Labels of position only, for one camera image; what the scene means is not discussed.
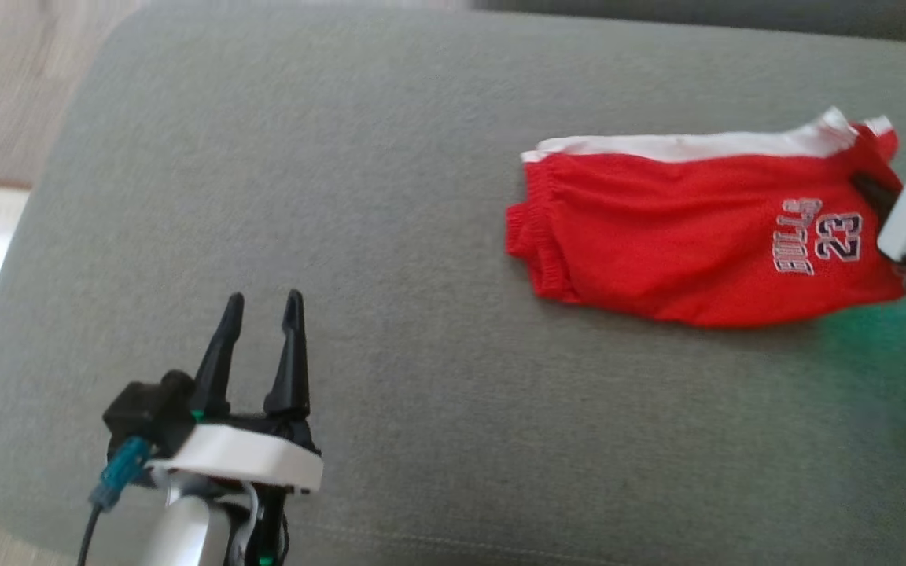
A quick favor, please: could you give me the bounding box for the red basketball shorts white stripe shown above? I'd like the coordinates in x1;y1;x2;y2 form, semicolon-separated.
504;106;906;329

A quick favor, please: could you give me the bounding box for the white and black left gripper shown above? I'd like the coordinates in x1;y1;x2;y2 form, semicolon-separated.
146;289;325;566

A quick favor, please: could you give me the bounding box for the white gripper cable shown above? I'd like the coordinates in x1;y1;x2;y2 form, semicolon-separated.
229;481;263;556

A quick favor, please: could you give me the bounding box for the teal cable connector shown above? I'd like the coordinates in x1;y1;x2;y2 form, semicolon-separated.
90;436;154;513

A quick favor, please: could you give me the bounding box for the thin black camera cable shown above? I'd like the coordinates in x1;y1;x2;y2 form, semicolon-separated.
75;503;105;566

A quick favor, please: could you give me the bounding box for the grey sofa chaise cushion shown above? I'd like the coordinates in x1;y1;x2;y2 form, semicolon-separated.
0;4;906;566

